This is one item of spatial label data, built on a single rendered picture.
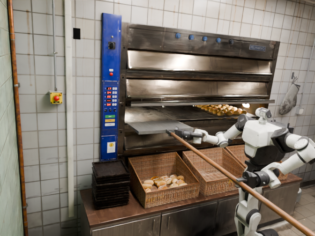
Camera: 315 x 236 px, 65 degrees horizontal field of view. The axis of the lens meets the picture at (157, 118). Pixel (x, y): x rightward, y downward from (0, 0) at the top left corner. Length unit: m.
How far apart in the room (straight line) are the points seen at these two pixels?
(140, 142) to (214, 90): 0.99
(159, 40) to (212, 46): 0.61
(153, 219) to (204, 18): 1.93
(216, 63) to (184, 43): 0.44
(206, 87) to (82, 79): 1.29
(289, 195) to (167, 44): 2.20
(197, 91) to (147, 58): 0.66
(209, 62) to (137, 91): 0.84
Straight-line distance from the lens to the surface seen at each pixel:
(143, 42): 2.36
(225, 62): 2.85
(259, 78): 3.22
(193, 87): 2.64
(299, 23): 3.61
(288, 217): 1.34
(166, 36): 2.46
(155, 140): 2.57
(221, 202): 2.64
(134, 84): 2.35
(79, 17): 2.22
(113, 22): 2.24
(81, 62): 2.21
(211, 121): 2.87
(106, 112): 2.28
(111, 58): 2.23
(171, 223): 2.41
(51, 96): 2.15
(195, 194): 2.46
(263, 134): 1.94
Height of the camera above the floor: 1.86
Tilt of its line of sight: 14 degrees down
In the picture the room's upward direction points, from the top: 4 degrees clockwise
